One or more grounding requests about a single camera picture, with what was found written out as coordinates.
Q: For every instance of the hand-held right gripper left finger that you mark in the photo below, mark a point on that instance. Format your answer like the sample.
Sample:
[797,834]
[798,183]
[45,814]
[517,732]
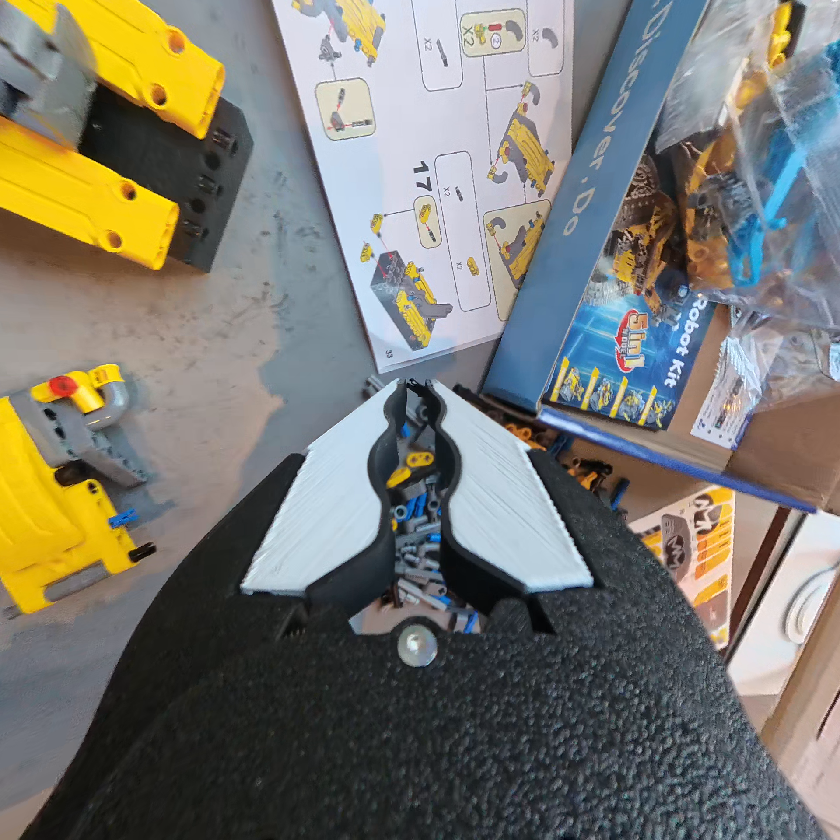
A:
[321,518]

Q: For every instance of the pile of small building pieces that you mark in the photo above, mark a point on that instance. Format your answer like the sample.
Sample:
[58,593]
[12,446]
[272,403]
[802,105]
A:
[420,525]

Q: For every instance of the yellow black sticker sheet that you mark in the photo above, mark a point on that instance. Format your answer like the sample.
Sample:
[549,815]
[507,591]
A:
[702,558]

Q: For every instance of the open instruction booklet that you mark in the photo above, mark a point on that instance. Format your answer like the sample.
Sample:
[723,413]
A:
[426,131]

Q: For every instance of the white flat device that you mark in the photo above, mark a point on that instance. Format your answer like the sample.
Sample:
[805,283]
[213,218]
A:
[807,604]

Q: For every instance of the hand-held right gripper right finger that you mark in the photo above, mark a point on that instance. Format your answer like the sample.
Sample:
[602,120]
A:
[512,518]

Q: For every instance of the grey desk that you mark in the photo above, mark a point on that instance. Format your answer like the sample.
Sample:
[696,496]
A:
[229,328]

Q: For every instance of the crumpled clear plastic bags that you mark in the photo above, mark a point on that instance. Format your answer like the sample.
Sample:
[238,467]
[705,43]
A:
[774,164]

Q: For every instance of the black base yellow panel assembly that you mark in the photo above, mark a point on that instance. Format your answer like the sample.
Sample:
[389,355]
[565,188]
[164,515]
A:
[79,184]

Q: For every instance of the yellow panel vehicle assembly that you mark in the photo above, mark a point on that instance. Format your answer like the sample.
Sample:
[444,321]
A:
[46,525]

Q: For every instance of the cardboard kit box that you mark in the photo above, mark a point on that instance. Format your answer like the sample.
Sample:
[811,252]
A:
[590,197]

